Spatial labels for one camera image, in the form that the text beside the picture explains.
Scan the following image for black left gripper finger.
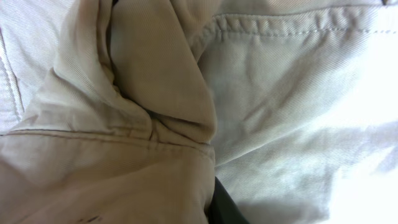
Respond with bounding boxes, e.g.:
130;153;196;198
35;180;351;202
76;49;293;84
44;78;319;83
207;177;249;224

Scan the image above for beige shorts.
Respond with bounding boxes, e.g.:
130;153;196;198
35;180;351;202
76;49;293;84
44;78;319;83
1;1;397;223

